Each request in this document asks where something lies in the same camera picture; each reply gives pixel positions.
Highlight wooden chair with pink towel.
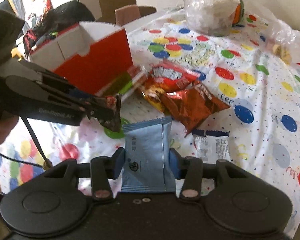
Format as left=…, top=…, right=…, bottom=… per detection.
left=96, top=4, right=158, bottom=27

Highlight person's left hand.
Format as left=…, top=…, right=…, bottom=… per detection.
left=0, top=116, right=19, bottom=144

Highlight dark brown candy packet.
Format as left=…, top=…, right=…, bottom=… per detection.
left=89, top=94, right=121, bottom=132

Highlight white blue cookie packet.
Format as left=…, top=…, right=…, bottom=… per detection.
left=192, top=129, right=230, bottom=164

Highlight pink towel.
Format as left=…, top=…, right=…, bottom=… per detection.
left=115, top=4, right=141, bottom=26

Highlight light blue snack packet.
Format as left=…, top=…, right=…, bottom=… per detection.
left=121, top=116, right=175, bottom=193

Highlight large clear plastic bag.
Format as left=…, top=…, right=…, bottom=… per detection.
left=183, top=0, right=240, bottom=37

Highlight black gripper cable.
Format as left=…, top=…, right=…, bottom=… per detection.
left=0, top=115, right=53, bottom=170

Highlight brown foil oreo bag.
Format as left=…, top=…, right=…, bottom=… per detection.
left=160, top=81, right=230, bottom=134

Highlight red and white cardboard box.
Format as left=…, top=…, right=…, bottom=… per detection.
left=30, top=22, right=133, bottom=94

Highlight balloon birthday tablecloth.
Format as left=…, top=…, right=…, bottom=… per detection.
left=0, top=12, right=300, bottom=238

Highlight green snack bar packet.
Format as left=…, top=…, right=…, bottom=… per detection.
left=110, top=65, right=150, bottom=103

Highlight red crispy noodle snack bag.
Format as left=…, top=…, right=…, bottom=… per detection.
left=140, top=60, right=200, bottom=113

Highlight black clothing pile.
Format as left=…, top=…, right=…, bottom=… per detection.
left=23, top=0, right=95, bottom=57

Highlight small clear bag with pastries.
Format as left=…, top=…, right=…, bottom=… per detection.
left=266, top=20, right=300, bottom=64

